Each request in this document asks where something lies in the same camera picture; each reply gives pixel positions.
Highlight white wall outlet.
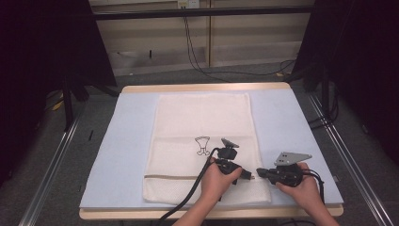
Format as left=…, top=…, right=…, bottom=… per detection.
left=177, top=0, right=201, bottom=9

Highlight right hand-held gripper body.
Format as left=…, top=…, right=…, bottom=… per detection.
left=270, top=152, right=313, bottom=188

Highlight long black floor cable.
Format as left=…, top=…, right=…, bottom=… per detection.
left=183, top=15, right=296, bottom=84

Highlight black curtain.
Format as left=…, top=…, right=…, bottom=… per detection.
left=294, top=0, right=399, bottom=166
left=0, top=0, right=118, bottom=189

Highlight light blue table mat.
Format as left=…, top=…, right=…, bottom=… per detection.
left=79, top=89, right=344, bottom=210

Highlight wooden table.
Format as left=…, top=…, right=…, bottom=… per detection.
left=78, top=82, right=344, bottom=220

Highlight right hand-held gripper black cable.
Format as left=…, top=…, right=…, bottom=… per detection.
left=301, top=169, right=326, bottom=205

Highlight left hand-held gripper black cable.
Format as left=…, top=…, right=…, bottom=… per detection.
left=154, top=147, right=221, bottom=226

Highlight black horizontal bar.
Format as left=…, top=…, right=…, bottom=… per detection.
left=92, top=5, right=315, bottom=22

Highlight metal floor rail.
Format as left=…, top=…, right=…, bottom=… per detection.
left=306, top=92, right=395, bottom=226
left=18, top=103, right=87, bottom=226

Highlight person's left hand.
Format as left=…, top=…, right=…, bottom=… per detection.
left=199, top=157, right=244, bottom=203

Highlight bundle of black cables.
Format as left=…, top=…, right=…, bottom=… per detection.
left=308, top=88, right=341, bottom=132

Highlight hand-held gripper black cable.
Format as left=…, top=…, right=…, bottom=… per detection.
left=301, top=169, right=326, bottom=205
left=154, top=147, right=221, bottom=226

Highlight person's right hand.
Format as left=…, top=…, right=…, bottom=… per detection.
left=276, top=162, right=321, bottom=208

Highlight black metal stand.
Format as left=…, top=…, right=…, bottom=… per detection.
left=283, top=60, right=331, bottom=121
left=60, top=74, right=120, bottom=133

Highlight cream towel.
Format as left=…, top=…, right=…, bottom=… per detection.
left=141, top=92, right=273, bottom=205

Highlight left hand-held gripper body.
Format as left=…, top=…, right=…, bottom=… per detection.
left=215, top=137, right=243, bottom=176

